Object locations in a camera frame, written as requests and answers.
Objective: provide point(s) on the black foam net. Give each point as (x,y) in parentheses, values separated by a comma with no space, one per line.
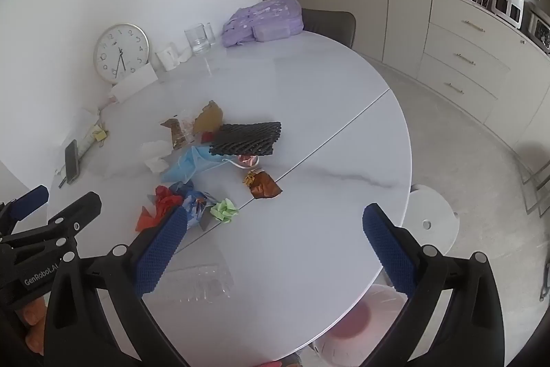
(245,137)

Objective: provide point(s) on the red crumpled cloth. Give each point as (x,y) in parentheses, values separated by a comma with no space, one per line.
(159,205)

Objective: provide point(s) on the crumpled white tissue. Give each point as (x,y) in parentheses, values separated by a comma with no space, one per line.
(154,154)

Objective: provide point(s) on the yellow notepad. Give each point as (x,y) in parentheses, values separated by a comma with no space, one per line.
(99,133)

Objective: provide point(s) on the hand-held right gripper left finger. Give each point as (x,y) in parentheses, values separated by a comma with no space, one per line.
(163,251)

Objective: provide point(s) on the small red wrapper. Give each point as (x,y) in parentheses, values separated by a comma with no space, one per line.
(208,137)

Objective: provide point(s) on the round white wall clock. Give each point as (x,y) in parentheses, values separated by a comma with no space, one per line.
(122,53)

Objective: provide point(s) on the silver countertop oven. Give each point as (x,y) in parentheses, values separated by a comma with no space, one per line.
(539,29)

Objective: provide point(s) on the white card box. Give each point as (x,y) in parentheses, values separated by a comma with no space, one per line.
(133,85)

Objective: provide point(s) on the clear snack wrapper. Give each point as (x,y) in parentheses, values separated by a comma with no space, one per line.
(177,132)

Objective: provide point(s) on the white round table base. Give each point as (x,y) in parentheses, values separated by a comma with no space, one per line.
(429,221)

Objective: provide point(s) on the person's left hand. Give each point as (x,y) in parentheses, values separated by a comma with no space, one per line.
(33,313)

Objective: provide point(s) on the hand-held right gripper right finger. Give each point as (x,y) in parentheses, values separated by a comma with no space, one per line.
(386,251)

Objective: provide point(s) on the dark pen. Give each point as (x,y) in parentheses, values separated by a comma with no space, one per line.
(62,183)

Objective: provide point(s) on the blue bird print carton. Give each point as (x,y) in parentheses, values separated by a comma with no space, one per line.
(197,208)

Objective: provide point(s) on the brown foil wrapper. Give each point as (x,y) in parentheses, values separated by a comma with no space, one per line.
(264,186)

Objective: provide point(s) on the clear glass mug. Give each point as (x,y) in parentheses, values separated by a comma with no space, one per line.
(197,40)

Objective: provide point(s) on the white countertop appliance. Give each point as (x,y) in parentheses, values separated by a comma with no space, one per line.
(507,3)

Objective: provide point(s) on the white mug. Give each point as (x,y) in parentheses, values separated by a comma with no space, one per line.
(166,57)

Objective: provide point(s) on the brown translucent wrapper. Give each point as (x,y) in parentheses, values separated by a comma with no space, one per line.
(208,117)

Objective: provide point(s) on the beige drawer cabinet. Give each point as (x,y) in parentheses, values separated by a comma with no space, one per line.
(464,49)

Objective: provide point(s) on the clear plastic tray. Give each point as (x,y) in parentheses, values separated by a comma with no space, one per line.
(202,281)

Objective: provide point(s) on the black smartphone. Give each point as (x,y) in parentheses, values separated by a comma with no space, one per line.
(72,160)

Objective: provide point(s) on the purple backpack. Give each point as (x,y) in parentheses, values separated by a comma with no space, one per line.
(266,18)

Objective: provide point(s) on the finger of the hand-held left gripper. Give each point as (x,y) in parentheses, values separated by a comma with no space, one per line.
(81,208)
(30,201)

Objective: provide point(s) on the blue face mask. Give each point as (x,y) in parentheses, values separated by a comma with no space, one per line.
(189,167)

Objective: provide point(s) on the green paper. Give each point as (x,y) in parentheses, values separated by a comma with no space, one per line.
(224,210)

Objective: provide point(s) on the small dark blue cloth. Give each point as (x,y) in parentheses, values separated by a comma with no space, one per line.
(180,187)

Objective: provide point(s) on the folded white tissue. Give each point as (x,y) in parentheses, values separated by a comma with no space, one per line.
(184,55)

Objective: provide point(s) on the dark grey chair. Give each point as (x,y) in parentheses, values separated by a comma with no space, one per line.
(331,23)

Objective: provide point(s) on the metal stool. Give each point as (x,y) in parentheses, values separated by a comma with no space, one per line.
(535,195)

